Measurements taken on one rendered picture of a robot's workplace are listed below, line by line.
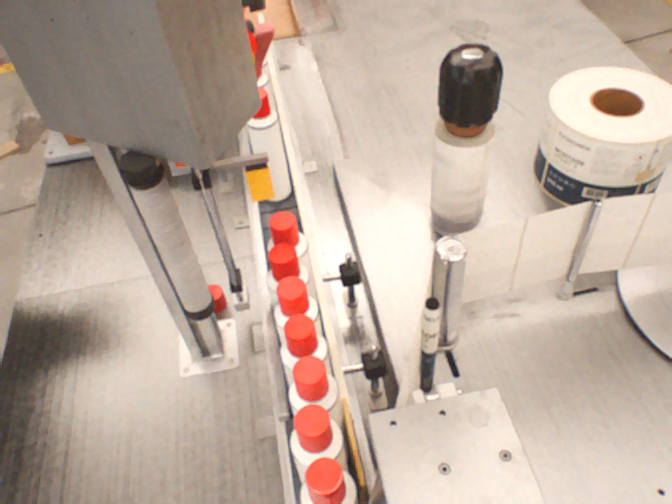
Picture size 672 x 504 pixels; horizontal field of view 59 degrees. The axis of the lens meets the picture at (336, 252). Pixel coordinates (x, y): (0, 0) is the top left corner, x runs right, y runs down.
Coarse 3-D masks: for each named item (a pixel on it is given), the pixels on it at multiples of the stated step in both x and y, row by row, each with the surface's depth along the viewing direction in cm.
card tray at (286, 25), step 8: (272, 0) 164; (280, 0) 164; (288, 0) 163; (248, 8) 162; (272, 8) 161; (280, 8) 161; (288, 8) 160; (248, 16) 159; (256, 16) 159; (264, 16) 158; (272, 16) 158; (280, 16) 158; (288, 16) 157; (296, 16) 149; (280, 24) 155; (288, 24) 154; (296, 24) 153; (280, 32) 152; (288, 32) 152; (296, 32) 151
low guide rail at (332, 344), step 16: (272, 64) 127; (272, 80) 122; (288, 144) 108; (288, 160) 106; (304, 208) 96; (304, 224) 94; (320, 272) 87; (320, 288) 85; (320, 304) 83; (336, 352) 78; (336, 368) 76; (352, 416) 72
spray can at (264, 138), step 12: (264, 96) 89; (264, 108) 90; (252, 120) 91; (264, 120) 91; (276, 120) 92; (252, 132) 92; (264, 132) 92; (276, 132) 93; (252, 144) 95; (264, 144) 93; (276, 144) 94; (276, 156) 96; (276, 168) 97; (276, 180) 99; (288, 180) 102; (276, 192) 101; (288, 192) 103
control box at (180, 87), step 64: (0, 0) 42; (64, 0) 39; (128, 0) 37; (192, 0) 39; (64, 64) 44; (128, 64) 41; (192, 64) 41; (64, 128) 50; (128, 128) 47; (192, 128) 44
